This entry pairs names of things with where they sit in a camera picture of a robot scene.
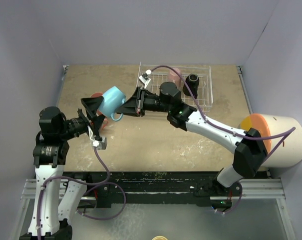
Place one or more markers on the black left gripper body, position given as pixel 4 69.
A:
pixel 76 126

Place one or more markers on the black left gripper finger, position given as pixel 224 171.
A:
pixel 97 123
pixel 91 106

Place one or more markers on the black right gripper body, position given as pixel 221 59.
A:
pixel 150 103

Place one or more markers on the salmon pink cup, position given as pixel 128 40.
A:
pixel 97 95

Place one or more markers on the blue cup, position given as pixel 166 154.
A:
pixel 112 99

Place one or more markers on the light pink mug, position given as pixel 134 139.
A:
pixel 173 76

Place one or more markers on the salmon pink mug with handle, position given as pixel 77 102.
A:
pixel 104 124

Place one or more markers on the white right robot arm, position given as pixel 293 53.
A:
pixel 246 146

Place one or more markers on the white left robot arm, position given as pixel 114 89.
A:
pixel 57 196

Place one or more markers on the black mug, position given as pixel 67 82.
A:
pixel 192 81

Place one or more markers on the yellow round object at bottom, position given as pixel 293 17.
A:
pixel 159 237

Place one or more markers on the cream cylinder with orange lid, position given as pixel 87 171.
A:
pixel 289 153

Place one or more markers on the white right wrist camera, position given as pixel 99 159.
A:
pixel 145 79

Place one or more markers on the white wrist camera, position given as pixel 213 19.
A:
pixel 99 144
pixel 145 79

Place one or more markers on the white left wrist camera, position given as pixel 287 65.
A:
pixel 99 144

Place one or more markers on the white wire dish rack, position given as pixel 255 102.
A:
pixel 205 90

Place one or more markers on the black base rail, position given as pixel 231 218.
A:
pixel 198 188

